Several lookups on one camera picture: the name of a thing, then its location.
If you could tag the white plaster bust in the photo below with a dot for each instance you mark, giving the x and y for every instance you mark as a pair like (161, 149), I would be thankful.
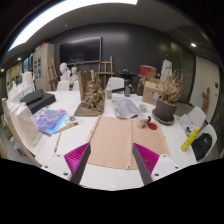
(65, 72)

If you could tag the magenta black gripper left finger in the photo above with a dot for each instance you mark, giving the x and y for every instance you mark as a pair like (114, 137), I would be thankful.
(76, 161)

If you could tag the white chair right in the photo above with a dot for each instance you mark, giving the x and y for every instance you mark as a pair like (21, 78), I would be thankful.
(196, 118)

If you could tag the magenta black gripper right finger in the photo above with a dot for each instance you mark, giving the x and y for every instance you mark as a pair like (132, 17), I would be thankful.
(146, 161)

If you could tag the dark glass bottle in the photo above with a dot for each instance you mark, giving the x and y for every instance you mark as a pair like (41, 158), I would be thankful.
(127, 91)

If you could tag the dried brown plant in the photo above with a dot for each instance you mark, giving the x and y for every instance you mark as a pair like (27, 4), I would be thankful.
(172, 88)

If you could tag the small white cup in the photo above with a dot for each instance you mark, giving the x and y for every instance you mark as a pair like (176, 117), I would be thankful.
(142, 108)

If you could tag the brown cardboard box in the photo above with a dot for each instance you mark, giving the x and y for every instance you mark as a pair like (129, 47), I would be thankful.
(151, 93)

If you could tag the small figurine cup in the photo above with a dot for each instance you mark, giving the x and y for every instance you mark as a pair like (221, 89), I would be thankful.
(143, 121)

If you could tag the white chair far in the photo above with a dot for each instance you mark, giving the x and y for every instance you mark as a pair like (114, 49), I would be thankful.
(116, 83)

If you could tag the tan cardboard mat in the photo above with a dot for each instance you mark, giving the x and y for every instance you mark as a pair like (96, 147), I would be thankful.
(112, 138)

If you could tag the white chair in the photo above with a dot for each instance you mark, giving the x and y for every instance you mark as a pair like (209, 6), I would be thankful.
(196, 118)
(116, 83)

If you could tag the clear plastic bottle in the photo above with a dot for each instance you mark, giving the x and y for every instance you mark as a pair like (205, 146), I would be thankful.
(109, 91)

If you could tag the dark grey plant pot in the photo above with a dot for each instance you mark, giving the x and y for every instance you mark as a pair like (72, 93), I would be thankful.
(164, 111)

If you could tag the red box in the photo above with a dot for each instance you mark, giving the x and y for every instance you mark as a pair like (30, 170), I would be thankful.
(147, 71)

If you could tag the white canvas stack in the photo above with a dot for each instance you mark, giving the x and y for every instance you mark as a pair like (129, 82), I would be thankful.
(19, 119)

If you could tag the black wall television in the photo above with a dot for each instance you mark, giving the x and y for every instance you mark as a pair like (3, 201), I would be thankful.
(85, 50)

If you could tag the red round coaster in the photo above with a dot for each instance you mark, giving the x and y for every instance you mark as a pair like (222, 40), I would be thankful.
(152, 126)

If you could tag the black backpack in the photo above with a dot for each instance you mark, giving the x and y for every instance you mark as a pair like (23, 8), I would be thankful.
(201, 145)

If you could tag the wooden easel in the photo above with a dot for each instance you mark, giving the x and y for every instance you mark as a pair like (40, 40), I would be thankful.
(105, 68)

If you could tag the black box stack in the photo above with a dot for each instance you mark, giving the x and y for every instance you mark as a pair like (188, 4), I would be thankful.
(38, 99)

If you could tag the newspaper sheet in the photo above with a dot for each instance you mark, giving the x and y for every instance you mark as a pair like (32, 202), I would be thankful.
(124, 108)

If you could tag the wooden paint brush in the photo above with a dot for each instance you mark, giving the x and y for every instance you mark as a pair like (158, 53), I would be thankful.
(69, 126)

